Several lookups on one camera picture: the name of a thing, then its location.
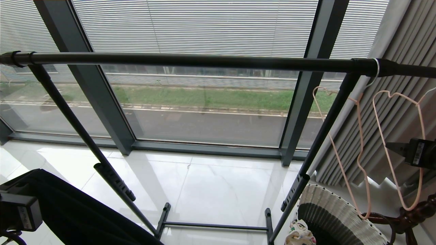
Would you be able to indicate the cream printed garment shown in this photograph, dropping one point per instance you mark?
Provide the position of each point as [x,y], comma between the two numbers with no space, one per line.
[299,234]

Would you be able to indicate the black garment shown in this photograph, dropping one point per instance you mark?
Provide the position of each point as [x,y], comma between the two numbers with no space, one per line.
[78,211]

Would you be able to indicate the pink clothes hanger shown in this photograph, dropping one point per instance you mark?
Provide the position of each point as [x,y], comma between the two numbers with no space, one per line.
[360,136]
[422,126]

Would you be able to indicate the dark brown wooden stand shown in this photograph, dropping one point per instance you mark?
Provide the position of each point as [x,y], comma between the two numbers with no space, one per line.
[408,214]

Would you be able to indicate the beige curtain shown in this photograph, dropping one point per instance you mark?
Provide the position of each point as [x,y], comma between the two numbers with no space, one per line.
[402,41]

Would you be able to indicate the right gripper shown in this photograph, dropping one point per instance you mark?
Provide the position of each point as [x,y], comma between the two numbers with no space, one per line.
[422,153]

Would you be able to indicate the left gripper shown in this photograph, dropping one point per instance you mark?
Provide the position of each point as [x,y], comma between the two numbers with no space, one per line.
[20,212]

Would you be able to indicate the black clothes rack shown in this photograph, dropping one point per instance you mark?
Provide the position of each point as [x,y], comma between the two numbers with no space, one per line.
[204,61]

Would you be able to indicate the white laundry basket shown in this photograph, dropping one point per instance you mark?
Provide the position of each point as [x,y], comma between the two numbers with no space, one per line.
[344,217]

